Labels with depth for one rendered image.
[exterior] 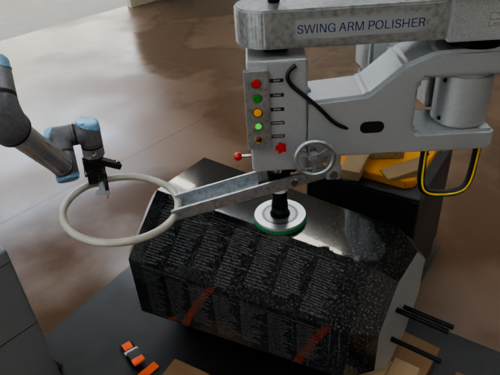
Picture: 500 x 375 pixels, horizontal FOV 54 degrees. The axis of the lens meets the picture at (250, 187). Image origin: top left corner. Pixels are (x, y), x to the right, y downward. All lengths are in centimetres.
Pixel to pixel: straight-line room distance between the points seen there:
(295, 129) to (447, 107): 54
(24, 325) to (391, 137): 175
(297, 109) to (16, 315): 150
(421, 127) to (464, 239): 168
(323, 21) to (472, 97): 59
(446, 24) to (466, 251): 194
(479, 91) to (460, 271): 158
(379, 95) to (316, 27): 32
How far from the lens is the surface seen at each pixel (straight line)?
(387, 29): 163
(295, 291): 192
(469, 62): 177
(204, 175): 237
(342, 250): 190
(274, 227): 196
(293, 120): 169
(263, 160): 176
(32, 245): 369
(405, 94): 174
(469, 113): 186
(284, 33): 158
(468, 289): 310
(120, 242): 187
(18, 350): 252
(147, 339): 277
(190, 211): 196
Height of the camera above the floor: 209
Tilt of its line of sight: 33 degrees down
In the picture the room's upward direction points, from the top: 4 degrees counter-clockwise
